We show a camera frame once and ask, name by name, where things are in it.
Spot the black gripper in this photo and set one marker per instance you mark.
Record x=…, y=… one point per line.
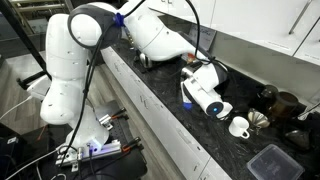
x=190, y=72

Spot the black and steel toaster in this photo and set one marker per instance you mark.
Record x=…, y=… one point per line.
x=228, y=95

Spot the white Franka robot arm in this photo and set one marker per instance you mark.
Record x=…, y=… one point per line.
x=63, y=66

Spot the creamer bottle with orange lid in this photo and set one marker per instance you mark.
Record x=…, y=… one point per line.
x=191, y=58

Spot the small whiteboard sign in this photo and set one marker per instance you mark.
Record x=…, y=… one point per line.
x=204, y=36

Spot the stainless steel coffee carafe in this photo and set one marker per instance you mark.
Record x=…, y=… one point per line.
x=145, y=62

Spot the white lower cabinet row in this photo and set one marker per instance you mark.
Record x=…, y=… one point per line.
x=160, y=113

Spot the tall dark glass jar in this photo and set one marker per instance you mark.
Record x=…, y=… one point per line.
x=266, y=95

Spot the small metal funnel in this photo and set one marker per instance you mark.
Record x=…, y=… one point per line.
x=258, y=118

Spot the white upper cabinet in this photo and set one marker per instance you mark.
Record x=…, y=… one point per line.
x=253, y=20

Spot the wide dark glass jar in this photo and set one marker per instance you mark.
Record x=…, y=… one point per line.
x=284, y=104

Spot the black robot cart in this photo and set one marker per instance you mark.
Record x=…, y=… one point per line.
x=133, y=166

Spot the silver utensil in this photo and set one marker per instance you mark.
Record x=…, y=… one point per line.
x=308, y=111

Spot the black glossy dripper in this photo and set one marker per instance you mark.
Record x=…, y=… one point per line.
x=298, y=138

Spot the black tripod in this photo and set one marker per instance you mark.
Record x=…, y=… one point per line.
x=23, y=36

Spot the black equipment box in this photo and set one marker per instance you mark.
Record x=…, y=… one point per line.
x=10, y=153

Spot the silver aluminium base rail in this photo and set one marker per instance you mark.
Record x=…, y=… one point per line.
x=100, y=150

